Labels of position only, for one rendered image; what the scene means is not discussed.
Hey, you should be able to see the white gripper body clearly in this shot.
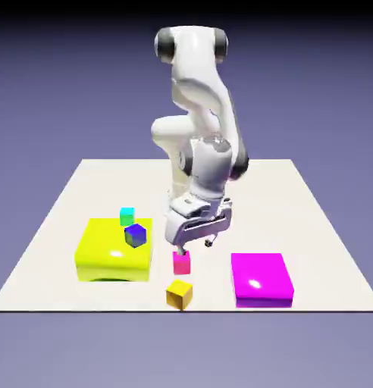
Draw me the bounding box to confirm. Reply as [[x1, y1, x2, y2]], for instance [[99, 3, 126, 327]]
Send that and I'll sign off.
[[164, 198, 234, 247]]

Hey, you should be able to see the small pink cube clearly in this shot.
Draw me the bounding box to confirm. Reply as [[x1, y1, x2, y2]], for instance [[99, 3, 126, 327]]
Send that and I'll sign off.
[[172, 250, 192, 276]]

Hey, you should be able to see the small yellow cube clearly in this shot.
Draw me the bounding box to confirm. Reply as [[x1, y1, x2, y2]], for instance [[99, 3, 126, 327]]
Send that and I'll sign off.
[[165, 279, 193, 311]]

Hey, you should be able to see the small blue cube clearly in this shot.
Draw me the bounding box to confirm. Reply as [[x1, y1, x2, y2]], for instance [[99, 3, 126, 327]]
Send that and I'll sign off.
[[124, 223, 148, 249]]

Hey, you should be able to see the small cyan cube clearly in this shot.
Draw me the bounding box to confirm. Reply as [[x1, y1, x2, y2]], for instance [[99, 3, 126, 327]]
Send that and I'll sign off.
[[118, 207, 136, 227]]

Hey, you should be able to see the large magenta box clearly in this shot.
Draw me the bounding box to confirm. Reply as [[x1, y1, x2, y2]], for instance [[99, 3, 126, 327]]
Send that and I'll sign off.
[[230, 252, 296, 309]]

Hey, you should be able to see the large yellow box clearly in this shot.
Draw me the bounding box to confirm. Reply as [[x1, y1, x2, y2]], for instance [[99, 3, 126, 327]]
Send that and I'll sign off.
[[74, 217, 153, 283]]

